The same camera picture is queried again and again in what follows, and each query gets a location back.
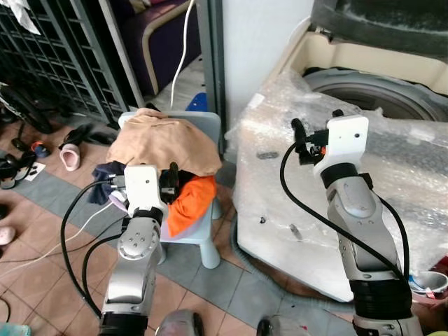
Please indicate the dark grey door frame post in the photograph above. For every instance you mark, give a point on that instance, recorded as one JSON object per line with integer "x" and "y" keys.
{"x": 211, "y": 70}

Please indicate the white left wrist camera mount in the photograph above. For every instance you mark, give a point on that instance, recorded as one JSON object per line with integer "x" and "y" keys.
{"x": 143, "y": 189}

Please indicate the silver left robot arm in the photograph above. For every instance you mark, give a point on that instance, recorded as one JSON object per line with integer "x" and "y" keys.
{"x": 136, "y": 269}

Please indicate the purple armchair with beige frame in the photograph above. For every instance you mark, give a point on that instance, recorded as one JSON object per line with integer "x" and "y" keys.
{"x": 164, "y": 49}

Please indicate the dark grey washer lid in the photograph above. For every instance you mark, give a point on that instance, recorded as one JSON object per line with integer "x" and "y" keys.
{"x": 381, "y": 24}

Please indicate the tan cloth garment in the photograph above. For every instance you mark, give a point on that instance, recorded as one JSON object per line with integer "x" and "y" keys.
{"x": 164, "y": 143}

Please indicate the black metal grid gate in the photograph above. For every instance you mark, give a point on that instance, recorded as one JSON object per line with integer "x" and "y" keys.
{"x": 49, "y": 63}

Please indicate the white round basin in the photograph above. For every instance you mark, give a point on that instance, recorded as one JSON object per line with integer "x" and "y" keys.
{"x": 428, "y": 282}

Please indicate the bubble-wrapped cream washing machine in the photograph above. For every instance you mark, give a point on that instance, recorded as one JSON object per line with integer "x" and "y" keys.
{"x": 308, "y": 210}

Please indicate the small blue and orange item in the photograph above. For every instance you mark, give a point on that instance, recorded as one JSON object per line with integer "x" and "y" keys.
{"x": 40, "y": 149}

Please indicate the white card with black marks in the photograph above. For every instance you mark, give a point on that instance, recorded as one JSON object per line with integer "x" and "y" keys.
{"x": 37, "y": 169}

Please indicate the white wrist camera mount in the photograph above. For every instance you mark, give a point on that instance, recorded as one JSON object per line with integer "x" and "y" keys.
{"x": 346, "y": 140}
{"x": 143, "y": 189}

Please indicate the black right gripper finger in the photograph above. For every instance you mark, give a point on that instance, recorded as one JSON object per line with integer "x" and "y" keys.
{"x": 337, "y": 113}
{"x": 298, "y": 130}

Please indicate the grey robot left leg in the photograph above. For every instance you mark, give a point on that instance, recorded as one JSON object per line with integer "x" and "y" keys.
{"x": 180, "y": 325}

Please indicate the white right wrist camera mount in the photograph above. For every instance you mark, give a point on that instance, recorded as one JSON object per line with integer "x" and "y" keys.
{"x": 346, "y": 140}

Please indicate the black shoe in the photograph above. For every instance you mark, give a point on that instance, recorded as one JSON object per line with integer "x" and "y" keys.
{"x": 78, "y": 136}

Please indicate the white hanging cloth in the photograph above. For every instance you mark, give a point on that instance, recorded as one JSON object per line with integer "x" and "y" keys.
{"x": 24, "y": 15}

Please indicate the light blue plastic chair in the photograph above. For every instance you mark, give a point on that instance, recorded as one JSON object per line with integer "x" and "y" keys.
{"x": 203, "y": 241}

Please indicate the grey robot right leg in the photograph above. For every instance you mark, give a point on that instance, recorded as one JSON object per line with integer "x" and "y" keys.
{"x": 281, "y": 327}

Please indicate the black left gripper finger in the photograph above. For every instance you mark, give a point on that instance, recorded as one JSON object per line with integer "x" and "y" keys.
{"x": 164, "y": 178}
{"x": 175, "y": 173}

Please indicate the orange cloth garment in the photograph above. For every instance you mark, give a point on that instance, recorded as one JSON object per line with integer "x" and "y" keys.
{"x": 194, "y": 203}

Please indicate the blue plastic item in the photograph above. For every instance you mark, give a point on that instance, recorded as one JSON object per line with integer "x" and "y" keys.
{"x": 202, "y": 103}

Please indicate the pale pink slipper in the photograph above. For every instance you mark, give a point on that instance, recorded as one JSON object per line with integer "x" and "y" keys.
{"x": 6, "y": 236}

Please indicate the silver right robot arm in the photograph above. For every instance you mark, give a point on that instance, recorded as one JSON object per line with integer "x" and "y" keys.
{"x": 364, "y": 231}

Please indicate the grey robot leg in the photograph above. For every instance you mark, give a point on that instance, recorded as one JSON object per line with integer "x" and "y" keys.
{"x": 180, "y": 325}
{"x": 281, "y": 327}

